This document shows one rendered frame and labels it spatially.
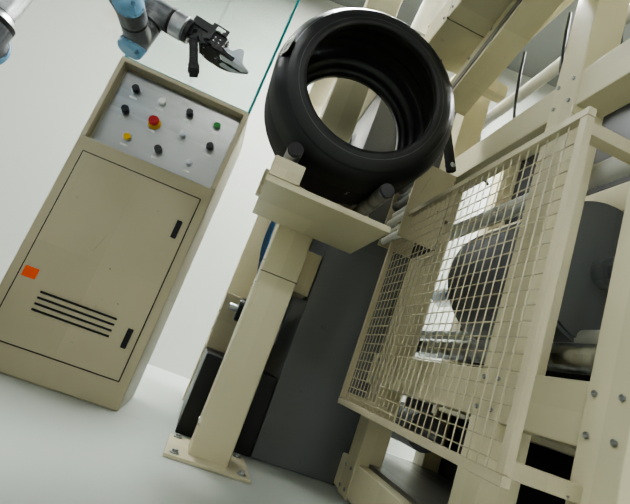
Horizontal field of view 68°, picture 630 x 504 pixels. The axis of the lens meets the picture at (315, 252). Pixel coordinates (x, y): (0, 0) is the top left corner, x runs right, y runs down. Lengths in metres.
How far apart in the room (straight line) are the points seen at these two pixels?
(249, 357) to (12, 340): 0.85
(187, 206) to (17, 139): 2.91
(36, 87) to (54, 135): 0.48
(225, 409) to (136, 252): 0.70
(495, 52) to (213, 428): 1.50
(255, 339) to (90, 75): 3.57
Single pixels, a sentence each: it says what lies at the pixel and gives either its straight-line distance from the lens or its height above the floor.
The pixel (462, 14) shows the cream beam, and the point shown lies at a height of 1.64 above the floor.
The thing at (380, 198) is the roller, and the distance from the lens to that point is 1.34.
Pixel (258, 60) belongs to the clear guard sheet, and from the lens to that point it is 2.22.
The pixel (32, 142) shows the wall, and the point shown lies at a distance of 4.61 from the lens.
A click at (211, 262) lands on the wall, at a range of 3.88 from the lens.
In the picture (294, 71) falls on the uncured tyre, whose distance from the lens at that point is 1.40.
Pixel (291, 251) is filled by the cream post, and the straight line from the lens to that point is 1.59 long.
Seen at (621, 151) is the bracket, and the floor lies 0.96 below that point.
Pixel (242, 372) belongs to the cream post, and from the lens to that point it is 1.56.
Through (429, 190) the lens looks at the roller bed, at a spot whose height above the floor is 1.10.
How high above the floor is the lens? 0.36
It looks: 14 degrees up
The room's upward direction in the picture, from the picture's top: 20 degrees clockwise
